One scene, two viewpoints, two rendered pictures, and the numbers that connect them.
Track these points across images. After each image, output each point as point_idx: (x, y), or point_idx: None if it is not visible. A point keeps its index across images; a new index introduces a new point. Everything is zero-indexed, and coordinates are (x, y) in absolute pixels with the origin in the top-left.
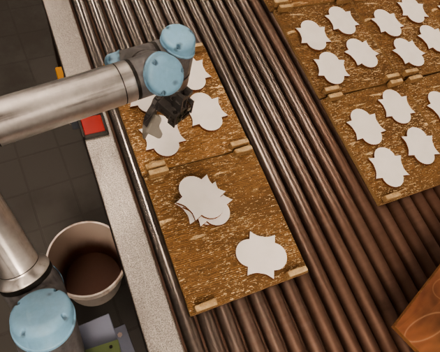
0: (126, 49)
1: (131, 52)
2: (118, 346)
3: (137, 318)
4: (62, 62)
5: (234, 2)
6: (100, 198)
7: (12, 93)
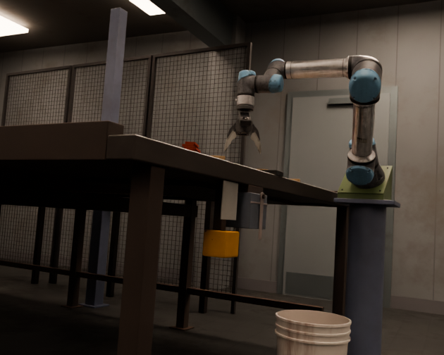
0: (270, 75)
1: (273, 70)
2: (339, 189)
3: (323, 193)
4: (249, 167)
5: None
6: (297, 190)
7: (331, 60)
